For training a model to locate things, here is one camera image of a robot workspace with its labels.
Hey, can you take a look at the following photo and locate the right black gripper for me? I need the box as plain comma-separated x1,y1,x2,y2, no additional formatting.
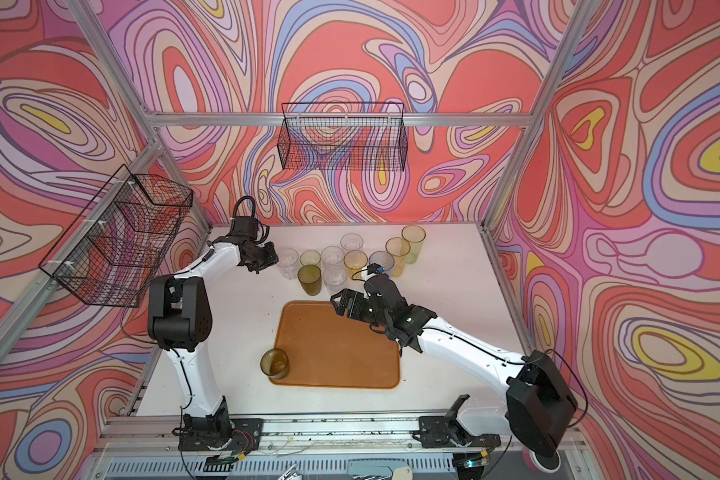
330,289,392,328

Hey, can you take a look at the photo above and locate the clear faceted glass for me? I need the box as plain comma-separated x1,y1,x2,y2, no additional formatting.
277,248,301,280

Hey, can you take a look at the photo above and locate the brown plastic tray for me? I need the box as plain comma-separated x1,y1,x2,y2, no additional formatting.
270,301,400,389

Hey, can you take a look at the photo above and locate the clear glass back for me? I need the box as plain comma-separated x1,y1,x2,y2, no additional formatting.
340,233,364,252

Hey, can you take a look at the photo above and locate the short amber textured glass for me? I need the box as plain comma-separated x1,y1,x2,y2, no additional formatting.
259,348,290,380

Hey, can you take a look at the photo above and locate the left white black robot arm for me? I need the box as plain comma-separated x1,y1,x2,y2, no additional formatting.
147,214,279,450

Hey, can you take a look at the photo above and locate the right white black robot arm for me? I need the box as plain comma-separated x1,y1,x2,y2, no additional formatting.
330,273,578,458

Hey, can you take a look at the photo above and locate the blue textured glass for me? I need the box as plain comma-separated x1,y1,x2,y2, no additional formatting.
368,251,395,276

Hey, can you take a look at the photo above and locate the tall clear glass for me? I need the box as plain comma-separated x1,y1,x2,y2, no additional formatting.
321,246,347,294

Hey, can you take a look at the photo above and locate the tall yellow glass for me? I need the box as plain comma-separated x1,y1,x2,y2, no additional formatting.
385,237,411,277

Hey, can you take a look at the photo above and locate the pale green glass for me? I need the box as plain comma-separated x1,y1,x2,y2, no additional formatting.
299,249,322,266

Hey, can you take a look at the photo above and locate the tall olive textured glass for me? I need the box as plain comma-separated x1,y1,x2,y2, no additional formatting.
297,265,322,296

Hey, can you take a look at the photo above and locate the tall light green glass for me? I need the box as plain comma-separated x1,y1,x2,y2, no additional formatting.
401,224,427,264

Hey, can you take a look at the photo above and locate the pink tape roll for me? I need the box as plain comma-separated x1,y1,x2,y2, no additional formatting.
523,450,562,474

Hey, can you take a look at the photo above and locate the black wire basket back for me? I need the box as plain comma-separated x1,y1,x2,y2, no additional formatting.
277,101,408,172

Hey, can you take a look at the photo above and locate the black wire basket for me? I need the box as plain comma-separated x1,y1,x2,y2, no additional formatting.
38,165,194,308
277,101,408,172

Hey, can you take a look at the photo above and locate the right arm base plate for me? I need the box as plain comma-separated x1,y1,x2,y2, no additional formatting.
412,416,502,450

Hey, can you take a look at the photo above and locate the black wire basket left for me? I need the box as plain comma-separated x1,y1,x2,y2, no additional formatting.
38,165,194,308

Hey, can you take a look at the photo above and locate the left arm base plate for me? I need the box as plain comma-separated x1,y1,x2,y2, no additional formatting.
175,417,264,453

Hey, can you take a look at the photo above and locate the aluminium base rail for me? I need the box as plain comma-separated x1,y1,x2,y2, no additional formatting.
95,410,595,464

